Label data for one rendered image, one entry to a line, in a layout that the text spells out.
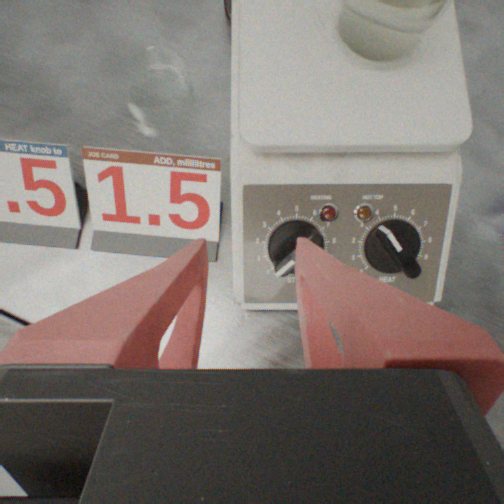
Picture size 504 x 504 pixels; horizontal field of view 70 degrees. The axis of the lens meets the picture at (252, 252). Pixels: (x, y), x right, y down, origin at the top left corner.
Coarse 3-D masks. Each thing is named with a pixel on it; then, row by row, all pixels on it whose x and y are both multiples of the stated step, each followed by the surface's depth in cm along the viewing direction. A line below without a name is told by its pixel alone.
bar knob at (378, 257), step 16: (384, 224) 20; (400, 224) 20; (368, 240) 20; (384, 240) 19; (400, 240) 19; (416, 240) 20; (368, 256) 21; (384, 256) 21; (400, 256) 19; (416, 256) 21; (384, 272) 21; (416, 272) 19
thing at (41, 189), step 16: (0, 160) 24; (16, 160) 24; (32, 160) 24; (48, 160) 23; (0, 176) 24; (16, 176) 24; (32, 176) 24; (48, 176) 24; (64, 176) 24; (0, 192) 25; (16, 192) 25; (32, 192) 25; (48, 192) 25; (64, 192) 24; (0, 208) 25; (16, 208) 25; (32, 208) 25; (48, 208) 25; (64, 208) 25
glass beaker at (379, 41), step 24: (360, 0) 16; (384, 0) 15; (408, 0) 15; (432, 0) 15; (336, 24) 18; (360, 24) 17; (384, 24) 16; (408, 24) 16; (432, 24) 16; (360, 48) 18; (384, 48) 17; (408, 48) 17
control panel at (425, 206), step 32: (256, 192) 20; (288, 192) 20; (320, 192) 20; (352, 192) 20; (384, 192) 20; (416, 192) 20; (448, 192) 20; (256, 224) 20; (320, 224) 20; (352, 224) 20; (416, 224) 20; (256, 256) 21; (352, 256) 21; (256, 288) 22; (288, 288) 22; (416, 288) 22
